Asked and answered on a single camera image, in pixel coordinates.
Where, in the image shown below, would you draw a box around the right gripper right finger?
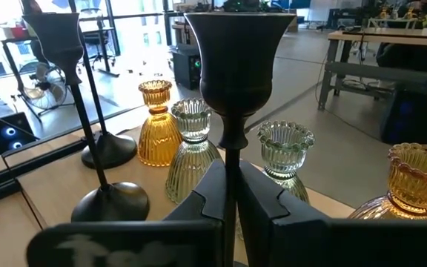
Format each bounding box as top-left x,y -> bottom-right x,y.
236,159 -> 427,267

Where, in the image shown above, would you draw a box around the wooden desk grey legs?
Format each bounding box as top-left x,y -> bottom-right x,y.
317,27 -> 427,112

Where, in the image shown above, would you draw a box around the clear ribbed glass candle holder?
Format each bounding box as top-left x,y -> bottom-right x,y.
256,120 -> 316,205
165,97 -> 224,205

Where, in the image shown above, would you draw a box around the amber ribbed glass candle holder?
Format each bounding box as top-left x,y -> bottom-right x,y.
137,79 -> 183,168
348,142 -> 427,221

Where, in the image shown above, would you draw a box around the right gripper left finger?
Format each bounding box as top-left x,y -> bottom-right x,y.
25,159 -> 228,267

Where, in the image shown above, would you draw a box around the black computer tower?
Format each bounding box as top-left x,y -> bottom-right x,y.
171,44 -> 202,90

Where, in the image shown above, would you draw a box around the floor fan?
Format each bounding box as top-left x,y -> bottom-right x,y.
19,61 -> 69,112

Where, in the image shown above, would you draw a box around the black computer blue ring fans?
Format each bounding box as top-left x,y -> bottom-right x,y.
0,112 -> 39,155

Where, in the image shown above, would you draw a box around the person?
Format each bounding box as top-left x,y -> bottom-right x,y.
376,0 -> 427,73

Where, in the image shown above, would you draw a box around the dark cabinet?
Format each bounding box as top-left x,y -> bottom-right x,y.
380,90 -> 427,150

